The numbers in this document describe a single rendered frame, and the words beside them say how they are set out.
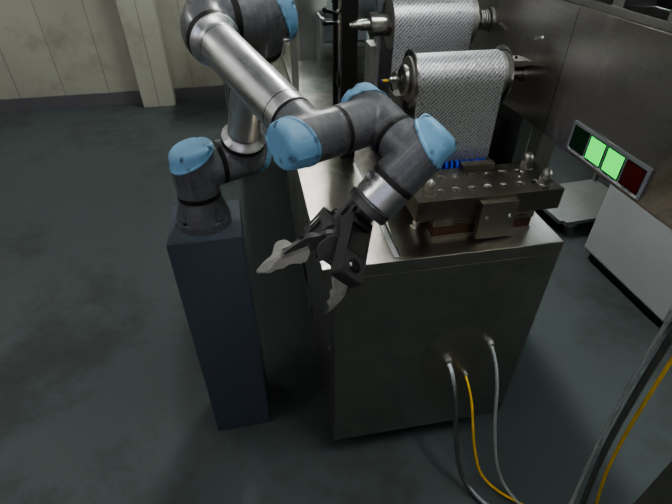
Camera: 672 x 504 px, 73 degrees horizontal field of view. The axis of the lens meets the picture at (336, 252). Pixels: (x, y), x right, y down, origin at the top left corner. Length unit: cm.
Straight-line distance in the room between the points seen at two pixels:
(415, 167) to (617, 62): 60
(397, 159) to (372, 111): 9
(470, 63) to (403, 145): 65
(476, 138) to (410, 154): 71
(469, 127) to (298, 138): 78
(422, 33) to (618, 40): 54
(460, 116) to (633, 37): 42
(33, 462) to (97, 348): 53
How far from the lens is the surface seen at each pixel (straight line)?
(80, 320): 257
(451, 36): 151
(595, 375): 233
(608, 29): 120
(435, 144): 68
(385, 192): 68
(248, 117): 116
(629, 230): 269
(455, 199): 120
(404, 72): 128
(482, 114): 135
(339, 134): 68
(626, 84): 114
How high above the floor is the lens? 163
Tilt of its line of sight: 38 degrees down
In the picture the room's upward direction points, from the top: straight up
